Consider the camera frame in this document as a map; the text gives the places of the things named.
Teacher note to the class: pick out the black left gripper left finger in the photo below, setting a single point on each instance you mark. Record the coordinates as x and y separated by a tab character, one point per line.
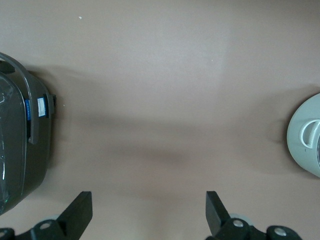
72	220

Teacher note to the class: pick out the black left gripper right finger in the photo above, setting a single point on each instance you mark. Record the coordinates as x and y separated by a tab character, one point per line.
222	220

